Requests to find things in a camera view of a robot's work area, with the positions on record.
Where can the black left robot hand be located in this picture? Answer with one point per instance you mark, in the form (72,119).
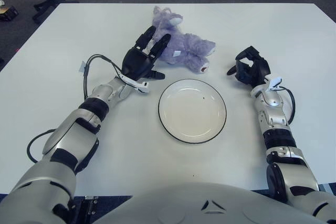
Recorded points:
(136,62)

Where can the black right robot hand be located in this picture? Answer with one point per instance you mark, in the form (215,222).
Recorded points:
(258,69)

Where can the purple plush rabbit doll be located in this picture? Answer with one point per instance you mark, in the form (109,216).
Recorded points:
(189,48)

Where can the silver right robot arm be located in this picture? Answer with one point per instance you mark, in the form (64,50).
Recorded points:
(273,119)

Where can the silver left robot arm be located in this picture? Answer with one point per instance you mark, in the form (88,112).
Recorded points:
(78,129)

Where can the white plate black rim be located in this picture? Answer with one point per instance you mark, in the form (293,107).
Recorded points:
(191,111)

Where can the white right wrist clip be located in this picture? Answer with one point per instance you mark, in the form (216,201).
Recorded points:
(275,81)

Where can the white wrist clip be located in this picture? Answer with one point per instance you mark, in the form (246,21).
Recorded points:
(141,86)
(275,81)

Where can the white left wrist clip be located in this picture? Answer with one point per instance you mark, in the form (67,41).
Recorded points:
(141,86)

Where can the yellow black box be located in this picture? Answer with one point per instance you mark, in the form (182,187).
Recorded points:
(9,12)

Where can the silver robot torso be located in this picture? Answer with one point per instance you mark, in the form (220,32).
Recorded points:
(210,208)

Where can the black metal waist bracket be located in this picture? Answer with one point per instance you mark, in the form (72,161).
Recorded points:
(90,205)

